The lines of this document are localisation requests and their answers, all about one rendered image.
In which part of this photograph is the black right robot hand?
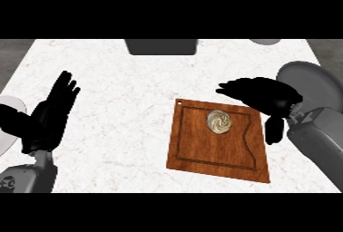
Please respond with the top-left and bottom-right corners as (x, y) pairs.
(215, 77), (305, 146)

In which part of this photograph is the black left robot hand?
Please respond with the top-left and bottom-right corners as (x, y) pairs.
(0, 70), (82, 155)

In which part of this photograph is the beige swirl cupcake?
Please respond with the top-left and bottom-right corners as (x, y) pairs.
(208, 110), (234, 135)

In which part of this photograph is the brown wooden cutting board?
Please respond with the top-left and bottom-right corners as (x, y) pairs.
(165, 98), (273, 184)

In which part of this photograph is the white round plate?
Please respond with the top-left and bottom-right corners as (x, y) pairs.
(0, 95), (29, 157)

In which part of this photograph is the pale grey round object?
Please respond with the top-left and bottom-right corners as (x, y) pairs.
(249, 38), (283, 46)

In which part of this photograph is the dark grey box appliance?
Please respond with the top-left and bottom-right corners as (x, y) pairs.
(123, 38), (200, 56)

